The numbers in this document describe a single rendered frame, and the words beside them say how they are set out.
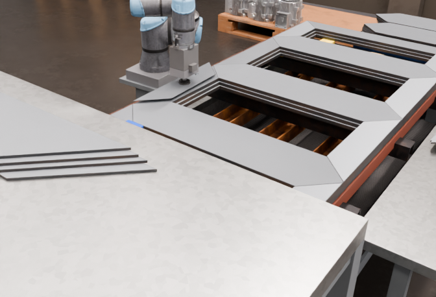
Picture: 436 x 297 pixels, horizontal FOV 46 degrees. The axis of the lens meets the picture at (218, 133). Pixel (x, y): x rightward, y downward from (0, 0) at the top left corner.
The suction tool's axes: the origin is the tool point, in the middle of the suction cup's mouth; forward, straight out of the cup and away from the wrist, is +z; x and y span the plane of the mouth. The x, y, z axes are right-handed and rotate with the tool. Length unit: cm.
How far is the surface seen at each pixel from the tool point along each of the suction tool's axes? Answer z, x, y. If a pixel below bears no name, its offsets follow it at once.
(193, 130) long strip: -0.3, -22.8, -25.2
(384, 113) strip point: 0, -65, 20
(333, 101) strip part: 0, -49, 19
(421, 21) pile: 0, -46, 134
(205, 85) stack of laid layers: 0.0, -5.8, 5.1
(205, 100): 16.8, 7.4, 23.3
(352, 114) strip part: 0, -57, 14
